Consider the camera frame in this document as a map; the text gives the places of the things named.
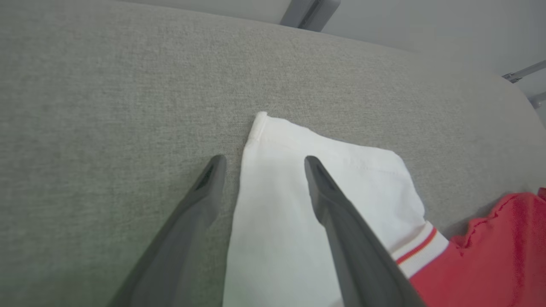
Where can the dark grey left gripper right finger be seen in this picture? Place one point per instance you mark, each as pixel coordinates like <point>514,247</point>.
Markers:
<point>358,256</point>

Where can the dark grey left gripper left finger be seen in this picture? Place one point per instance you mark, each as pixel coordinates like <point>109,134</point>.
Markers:
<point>183,238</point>

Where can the red jersey with white sleeves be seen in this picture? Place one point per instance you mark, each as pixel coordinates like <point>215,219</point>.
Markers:
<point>277,238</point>

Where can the grey metal bar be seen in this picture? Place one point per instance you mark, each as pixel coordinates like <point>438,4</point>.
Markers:
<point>527,71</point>

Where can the grey partition post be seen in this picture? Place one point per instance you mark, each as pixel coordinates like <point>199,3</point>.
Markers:
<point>298,10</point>

